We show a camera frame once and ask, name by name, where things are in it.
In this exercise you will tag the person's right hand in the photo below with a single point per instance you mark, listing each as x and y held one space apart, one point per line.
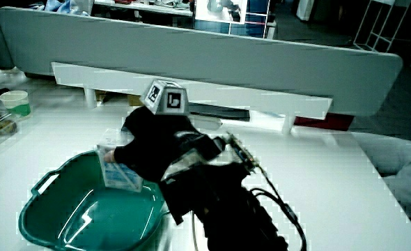
156 146

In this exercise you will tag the white blue milk carton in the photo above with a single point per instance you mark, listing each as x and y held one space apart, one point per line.
122 178

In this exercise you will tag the green plastic plate basin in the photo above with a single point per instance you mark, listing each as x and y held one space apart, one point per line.
115 216

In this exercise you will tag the brown cardboard box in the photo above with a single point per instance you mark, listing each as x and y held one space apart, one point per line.
134 101

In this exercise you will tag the white long shelf riser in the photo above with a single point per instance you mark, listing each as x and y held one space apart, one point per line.
226 96

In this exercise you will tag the large gray partition panel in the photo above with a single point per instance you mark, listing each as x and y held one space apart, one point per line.
191 52

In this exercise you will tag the background white desk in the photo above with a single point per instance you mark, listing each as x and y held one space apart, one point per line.
149 7

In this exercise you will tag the white poster board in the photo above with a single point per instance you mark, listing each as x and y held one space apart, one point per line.
202 14

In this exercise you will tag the white green paper cup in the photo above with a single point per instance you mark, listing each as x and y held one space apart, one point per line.
16 102

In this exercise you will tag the clear plastic fruit container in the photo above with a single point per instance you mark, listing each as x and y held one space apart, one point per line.
10 134

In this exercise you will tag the blue cabinet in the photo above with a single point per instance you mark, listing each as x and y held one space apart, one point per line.
257 14

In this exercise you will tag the light blue cloth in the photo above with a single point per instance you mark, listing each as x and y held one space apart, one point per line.
62 6

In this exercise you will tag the dark red flat item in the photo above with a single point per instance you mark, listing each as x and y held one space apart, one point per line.
327 122

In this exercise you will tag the person's gray clothing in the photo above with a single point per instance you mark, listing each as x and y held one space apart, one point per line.
407 174

